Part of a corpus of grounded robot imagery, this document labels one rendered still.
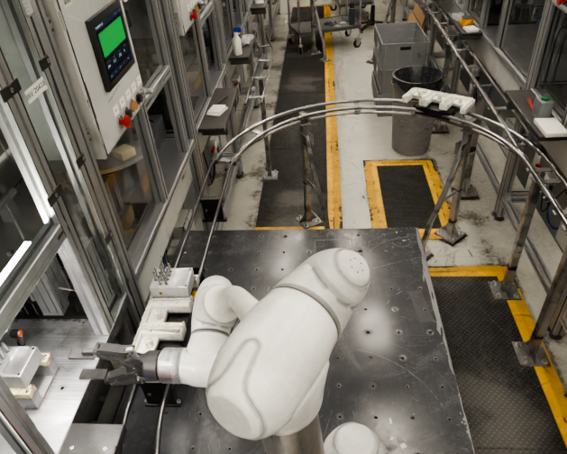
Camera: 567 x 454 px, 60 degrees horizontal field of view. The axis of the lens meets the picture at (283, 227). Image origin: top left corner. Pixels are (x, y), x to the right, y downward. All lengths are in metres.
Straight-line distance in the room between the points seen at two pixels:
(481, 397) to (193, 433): 1.40
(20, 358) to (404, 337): 1.18
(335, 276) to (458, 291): 2.22
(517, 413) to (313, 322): 1.88
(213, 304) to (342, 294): 0.58
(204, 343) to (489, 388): 1.60
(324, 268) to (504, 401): 1.87
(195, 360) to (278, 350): 0.61
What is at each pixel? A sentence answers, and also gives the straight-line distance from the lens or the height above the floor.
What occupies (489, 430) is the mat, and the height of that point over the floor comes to 0.01.
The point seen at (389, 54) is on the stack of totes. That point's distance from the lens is 4.53.
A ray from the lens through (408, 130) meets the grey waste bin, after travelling 3.99.
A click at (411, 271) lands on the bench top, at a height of 0.68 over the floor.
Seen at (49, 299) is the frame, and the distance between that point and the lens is 1.66.
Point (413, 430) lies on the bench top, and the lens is 1.58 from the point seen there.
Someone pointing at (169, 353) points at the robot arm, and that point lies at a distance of 1.30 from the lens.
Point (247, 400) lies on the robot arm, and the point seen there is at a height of 1.49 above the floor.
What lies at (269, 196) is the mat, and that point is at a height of 0.01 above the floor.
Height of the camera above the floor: 2.04
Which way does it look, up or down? 38 degrees down
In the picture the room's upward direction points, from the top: 5 degrees counter-clockwise
